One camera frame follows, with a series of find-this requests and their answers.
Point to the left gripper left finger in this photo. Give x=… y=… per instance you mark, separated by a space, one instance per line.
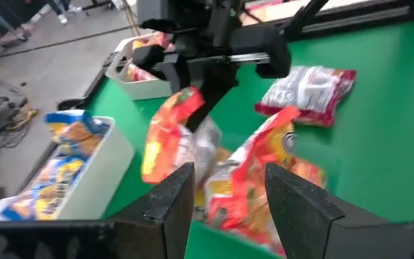
x=171 y=216

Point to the grey translucent plastic bin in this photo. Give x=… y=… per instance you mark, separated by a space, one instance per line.
x=146 y=91

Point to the person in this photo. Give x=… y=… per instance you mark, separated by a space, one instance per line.
x=63 y=18

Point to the orange Maruchan noodle pack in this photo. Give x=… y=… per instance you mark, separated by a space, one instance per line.
x=164 y=144
x=311 y=172
x=243 y=187

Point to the blue Maruchan noodle pack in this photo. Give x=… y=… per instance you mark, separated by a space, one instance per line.
x=74 y=133
x=49 y=187

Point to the white plastic bin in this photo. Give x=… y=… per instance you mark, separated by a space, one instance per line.
x=102 y=172

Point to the red Maruchan noodle pack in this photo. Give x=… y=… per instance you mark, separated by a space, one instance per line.
x=156 y=39
x=307 y=93
x=138 y=73

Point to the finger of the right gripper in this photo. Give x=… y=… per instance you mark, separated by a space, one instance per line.
x=178 y=72
x=214 y=90

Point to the green table mat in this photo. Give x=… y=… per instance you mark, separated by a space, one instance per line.
x=372 y=144

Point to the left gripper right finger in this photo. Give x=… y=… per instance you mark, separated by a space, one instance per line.
x=297 y=216

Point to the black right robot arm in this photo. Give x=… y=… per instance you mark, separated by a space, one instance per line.
x=192 y=14

